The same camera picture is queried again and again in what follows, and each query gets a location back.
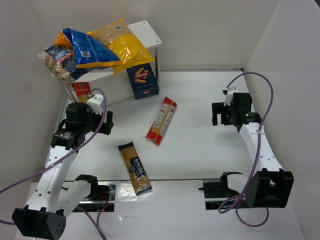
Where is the blue and orange pasta bag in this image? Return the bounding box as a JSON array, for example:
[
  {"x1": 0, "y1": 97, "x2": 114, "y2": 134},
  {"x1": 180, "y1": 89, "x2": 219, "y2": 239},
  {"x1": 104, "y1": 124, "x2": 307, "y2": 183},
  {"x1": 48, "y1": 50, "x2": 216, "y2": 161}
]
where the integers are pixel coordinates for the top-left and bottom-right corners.
[{"x1": 54, "y1": 28, "x2": 124, "y2": 69}]

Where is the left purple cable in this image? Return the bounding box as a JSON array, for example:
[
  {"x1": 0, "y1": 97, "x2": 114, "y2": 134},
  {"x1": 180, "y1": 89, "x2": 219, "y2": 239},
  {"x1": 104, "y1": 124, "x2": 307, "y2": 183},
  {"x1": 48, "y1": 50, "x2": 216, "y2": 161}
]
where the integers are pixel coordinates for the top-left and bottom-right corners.
[{"x1": 0, "y1": 87, "x2": 111, "y2": 240}]

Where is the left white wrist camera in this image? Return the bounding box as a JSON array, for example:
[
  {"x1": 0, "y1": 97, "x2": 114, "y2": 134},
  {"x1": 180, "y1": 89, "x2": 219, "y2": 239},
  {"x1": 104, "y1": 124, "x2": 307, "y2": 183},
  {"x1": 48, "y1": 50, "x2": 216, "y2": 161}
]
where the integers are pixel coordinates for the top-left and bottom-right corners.
[{"x1": 86, "y1": 93, "x2": 104, "y2": 115}]

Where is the red spaghetti pack on shelf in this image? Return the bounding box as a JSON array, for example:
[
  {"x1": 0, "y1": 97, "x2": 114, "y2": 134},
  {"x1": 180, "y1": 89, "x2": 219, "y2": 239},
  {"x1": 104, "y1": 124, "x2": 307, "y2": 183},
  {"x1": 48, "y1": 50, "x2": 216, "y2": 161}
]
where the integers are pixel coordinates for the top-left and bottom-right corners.
[{"x1": 72, "y1": 82, "x2": 91, "y2": 104}]

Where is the black La Sicilia spaghetti pack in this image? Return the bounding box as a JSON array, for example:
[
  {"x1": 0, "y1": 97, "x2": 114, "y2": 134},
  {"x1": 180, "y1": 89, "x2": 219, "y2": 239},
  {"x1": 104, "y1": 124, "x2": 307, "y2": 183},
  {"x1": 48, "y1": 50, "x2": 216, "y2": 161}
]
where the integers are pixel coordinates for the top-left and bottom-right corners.
[{"x1": 118, "y1": 142, "x2": 152, "y2": 196}]

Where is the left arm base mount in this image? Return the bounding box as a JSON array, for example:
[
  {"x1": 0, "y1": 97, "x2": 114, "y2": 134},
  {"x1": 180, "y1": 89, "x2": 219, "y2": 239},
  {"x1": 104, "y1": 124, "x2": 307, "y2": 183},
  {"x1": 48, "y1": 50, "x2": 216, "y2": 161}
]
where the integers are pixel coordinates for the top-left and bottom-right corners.
[{"x1": 77, "y1": 181, "x2": 116, "y2": 213}]

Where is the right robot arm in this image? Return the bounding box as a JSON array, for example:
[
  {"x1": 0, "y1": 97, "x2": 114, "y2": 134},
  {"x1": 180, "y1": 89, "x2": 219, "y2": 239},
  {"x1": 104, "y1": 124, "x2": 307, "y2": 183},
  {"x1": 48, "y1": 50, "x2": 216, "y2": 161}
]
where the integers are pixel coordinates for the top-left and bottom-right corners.
[{"x1": 212, "y1": 87, "x2": 294, "y2": 208}]

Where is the white two-tier shelf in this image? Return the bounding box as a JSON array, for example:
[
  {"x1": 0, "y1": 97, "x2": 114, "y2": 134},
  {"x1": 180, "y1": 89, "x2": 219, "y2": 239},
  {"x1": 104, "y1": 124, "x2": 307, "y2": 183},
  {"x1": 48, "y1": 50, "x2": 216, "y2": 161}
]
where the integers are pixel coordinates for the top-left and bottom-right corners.
[{"x1": 58, "y1": 20, "x2": 163, "y2": 111}]

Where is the red spaghetti pack with barcode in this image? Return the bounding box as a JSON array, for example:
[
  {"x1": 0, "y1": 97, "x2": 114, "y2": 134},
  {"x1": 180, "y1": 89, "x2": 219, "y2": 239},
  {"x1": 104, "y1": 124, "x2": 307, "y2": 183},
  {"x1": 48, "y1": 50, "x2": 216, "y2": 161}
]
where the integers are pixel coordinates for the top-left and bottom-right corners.
[{"x1": 145, "y1": 97, "x2": 177, "y2": 146}]

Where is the yellow pasta bag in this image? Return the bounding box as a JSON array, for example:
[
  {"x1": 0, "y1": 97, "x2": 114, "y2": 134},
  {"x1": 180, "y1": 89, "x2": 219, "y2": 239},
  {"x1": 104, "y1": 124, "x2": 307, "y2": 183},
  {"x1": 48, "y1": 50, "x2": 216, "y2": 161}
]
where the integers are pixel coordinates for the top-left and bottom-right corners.
[{"x1": 87, "y1": 19, "x2": 154, "y2": 75}]

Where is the dark blue Barilla pasta box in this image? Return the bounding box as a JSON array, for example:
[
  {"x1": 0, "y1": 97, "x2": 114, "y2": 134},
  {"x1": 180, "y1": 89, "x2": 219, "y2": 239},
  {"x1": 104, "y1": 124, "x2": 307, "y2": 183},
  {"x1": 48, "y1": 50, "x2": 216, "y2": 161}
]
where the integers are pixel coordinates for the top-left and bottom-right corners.
[{"x1": 126, "y1": 63, "x2": 159, "y2": 100}]

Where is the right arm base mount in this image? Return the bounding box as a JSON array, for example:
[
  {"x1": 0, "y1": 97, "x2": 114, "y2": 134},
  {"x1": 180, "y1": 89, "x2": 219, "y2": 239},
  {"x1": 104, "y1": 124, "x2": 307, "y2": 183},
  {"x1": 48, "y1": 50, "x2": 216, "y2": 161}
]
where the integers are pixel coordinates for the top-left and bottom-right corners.
[{"x1": 198, "y1": 181, "x2": 239, "y2": 211}]

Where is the clear fusilli pasta bag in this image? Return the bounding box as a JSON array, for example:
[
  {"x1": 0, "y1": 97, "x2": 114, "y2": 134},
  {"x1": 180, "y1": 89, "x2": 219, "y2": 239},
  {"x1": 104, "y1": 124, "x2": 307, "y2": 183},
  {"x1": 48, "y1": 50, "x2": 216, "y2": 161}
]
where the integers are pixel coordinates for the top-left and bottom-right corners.
[{"x1": 38, "y1": 45, "x2": 76, "y2": 82}]

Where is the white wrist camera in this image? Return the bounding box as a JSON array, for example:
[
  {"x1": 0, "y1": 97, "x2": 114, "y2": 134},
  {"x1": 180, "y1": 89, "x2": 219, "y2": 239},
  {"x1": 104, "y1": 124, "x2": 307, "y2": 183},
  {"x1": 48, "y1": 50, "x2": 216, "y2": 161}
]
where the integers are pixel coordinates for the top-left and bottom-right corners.
[
  {"x1": 222, "y1": 87, "x2": 238, "y2": 106},
  {"x1": 86, "y1": 93, "x2": 104, "y2": 115}
]

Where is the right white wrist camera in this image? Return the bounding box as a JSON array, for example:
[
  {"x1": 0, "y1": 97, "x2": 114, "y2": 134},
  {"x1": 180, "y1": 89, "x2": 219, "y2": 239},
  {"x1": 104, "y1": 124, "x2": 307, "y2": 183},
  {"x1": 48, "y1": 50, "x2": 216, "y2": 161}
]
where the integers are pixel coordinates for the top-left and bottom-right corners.
[{"x1": 222, "y1": 87, "x2": 238, "y2": 106}]

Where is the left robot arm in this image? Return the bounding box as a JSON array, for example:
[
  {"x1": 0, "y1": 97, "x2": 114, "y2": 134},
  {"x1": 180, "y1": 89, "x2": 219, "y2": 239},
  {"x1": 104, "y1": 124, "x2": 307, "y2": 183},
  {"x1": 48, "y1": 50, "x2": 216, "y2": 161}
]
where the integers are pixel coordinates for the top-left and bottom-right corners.
[{"x1": 12, "y1": 99, "x2": 113, "y2": 240}]

